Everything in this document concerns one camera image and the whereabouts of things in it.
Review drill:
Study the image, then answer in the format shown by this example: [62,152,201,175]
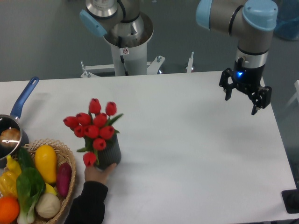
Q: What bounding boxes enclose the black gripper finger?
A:
[251,86,272,115]
[219,68,236,101]

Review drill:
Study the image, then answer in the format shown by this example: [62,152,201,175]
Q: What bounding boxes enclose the person's hand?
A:
[85,163,117,185]

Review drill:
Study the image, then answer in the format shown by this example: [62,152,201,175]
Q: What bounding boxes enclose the red tulip bouquet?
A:
[63,98,123,167]

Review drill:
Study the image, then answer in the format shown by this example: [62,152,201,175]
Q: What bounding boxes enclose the green cucumber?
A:
[18,147,35,171]

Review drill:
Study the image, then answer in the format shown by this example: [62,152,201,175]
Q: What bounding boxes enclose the white chair part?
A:
[286,80,299,107]

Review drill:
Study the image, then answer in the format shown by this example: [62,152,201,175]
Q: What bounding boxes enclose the orange fruit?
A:
[0,196,20,224]

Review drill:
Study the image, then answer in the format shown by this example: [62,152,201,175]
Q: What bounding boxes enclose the blue plastic bin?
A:
[274,0,299,41]

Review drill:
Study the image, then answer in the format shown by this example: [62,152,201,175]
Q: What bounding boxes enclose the dark grey ribbed vase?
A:
[95,134,121,170]

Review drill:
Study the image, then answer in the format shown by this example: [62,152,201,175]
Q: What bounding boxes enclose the yellow squash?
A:
[35,145,57,185]

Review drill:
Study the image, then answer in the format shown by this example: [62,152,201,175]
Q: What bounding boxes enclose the yellow bell pepper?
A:
[0,171,18,198]

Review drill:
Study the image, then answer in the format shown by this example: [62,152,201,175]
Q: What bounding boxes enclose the bread roll in pan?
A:
[0,128,21,148]

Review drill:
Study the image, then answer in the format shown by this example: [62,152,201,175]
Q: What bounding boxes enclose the purple eggplant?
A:
[56,162,72,198]

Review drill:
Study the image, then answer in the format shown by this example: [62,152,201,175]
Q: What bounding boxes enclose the black sleeved forearm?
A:
[65,181,108,224]

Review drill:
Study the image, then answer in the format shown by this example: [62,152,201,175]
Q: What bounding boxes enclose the black device at table edge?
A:
[281,189,299,214]

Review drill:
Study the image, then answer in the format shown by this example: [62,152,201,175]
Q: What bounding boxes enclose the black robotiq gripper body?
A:
[230,57,265,94]

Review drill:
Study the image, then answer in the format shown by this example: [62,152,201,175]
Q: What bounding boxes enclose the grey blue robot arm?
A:
[79,0,278,114]

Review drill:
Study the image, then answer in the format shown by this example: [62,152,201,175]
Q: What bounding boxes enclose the white garlic bulb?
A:
[36,193,61,219]

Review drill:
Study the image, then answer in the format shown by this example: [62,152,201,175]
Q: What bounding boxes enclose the woven wicker basket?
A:
[12,139,76,224]

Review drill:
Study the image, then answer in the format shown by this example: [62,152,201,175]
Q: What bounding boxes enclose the blue handled saucepan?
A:
[0,77,39,168]

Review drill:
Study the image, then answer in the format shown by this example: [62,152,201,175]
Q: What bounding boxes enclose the green bok choy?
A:
[16,168,45,224]

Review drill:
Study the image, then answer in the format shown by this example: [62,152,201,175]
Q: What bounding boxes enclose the small yellow pepper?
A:
[6,155,21,176]

